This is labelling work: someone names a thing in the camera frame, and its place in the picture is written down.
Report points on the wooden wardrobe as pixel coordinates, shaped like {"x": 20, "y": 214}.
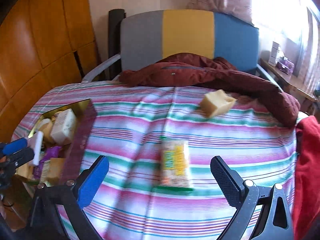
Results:
{"x": 37, "y": 30}

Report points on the white foam block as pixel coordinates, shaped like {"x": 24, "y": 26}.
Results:
{"x": 38, "y": 142}

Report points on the red cloth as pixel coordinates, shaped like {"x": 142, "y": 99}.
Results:
{"x": 307, "y": 167}

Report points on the large yellow sponge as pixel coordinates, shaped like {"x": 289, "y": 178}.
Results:
{"x": 216, "y": 103}

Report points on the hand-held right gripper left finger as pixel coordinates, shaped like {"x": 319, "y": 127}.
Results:
{"x": 92, "y": 181}

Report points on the striped tablecloth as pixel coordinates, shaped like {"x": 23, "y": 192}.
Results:
{"x": 150, "y": 120}

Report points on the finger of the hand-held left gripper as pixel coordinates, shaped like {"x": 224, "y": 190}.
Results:
{"x": 20, "y": 157}
{"x": 15, "y": 146}

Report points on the white carton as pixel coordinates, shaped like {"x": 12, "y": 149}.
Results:
{"x": 273, "y": 53}

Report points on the yellow green snack packet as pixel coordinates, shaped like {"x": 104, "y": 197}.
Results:
{"x": 175, "y": 162}

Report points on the green white packet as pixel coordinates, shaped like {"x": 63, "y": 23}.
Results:
{"x": 44, "y": 172}

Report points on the wooden side desk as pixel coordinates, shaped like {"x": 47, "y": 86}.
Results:
{"x": 292, "y": 82}

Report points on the maroon jacket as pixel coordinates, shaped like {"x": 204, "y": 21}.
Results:
{"x": 200, "y": 72}

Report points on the black rolled mat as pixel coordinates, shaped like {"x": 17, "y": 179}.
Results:
{"x": 115, "y": 30}

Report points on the gold tin box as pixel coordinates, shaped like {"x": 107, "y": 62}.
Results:
{"x": 82, "y": 135}

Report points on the grey yellow blue chair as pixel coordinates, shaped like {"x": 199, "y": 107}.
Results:
{"x": 145, "y": 35}

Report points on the purple storage box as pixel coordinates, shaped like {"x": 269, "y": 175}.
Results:
{"x": 285, "y": 65}

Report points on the purple packet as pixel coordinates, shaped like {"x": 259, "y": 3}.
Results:
{"x": 51, "y": 152}

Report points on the small yellow sponge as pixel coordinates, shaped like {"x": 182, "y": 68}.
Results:
{"x": 57, "y": 167}
{"x": 46, "y": 128}

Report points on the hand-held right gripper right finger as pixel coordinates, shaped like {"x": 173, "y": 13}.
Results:
{"x": 226, "y": 182}

